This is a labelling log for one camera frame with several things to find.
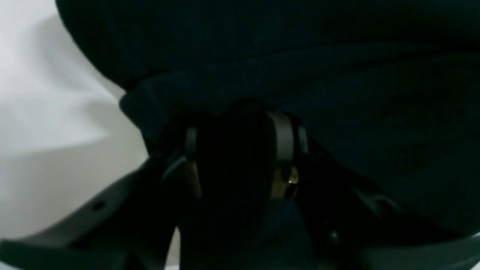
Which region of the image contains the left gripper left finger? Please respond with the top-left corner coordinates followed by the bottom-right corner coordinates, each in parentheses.
top-left (1, 127), bottom-right (202, 270)

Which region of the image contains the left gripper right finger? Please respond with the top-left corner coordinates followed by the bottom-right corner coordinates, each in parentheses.
top-left (265, 111), bottom-right (479, 270)

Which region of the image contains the black printed T-shirt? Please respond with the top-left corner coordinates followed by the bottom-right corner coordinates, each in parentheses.
top-left (55, 0), bottom-right (479, 270)

